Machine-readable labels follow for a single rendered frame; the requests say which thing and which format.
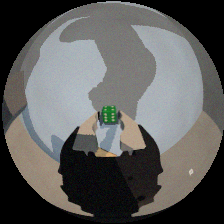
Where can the green die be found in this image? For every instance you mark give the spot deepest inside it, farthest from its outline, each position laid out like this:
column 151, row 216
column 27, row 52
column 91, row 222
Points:
column 109, row 114

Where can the tan mat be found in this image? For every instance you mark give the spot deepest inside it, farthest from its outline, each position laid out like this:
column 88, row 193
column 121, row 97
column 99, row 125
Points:
column 103, row 153

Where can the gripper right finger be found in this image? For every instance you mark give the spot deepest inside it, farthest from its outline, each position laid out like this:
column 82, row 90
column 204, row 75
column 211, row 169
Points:
column 138, row 142

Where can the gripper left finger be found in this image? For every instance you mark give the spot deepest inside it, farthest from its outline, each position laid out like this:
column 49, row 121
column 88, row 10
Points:
column 82, row 140

